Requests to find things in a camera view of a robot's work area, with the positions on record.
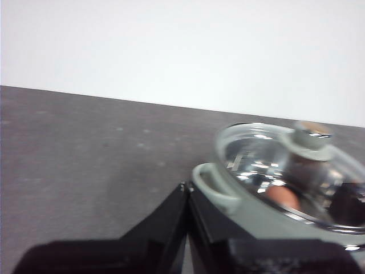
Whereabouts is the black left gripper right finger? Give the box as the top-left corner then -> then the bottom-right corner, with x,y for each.
187,188 -> 363,274

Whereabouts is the glass lid with green knob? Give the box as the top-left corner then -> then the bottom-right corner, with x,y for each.
213,121 -> 365,233

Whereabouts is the brown egg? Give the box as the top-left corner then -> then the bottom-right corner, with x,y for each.
266,184 -> 302,211

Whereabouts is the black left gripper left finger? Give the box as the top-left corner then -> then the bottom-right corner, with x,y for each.
11,182 -> 190,274

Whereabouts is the pale green electric steamer pot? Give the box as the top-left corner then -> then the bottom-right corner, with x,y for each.
190,162 -> 365,255

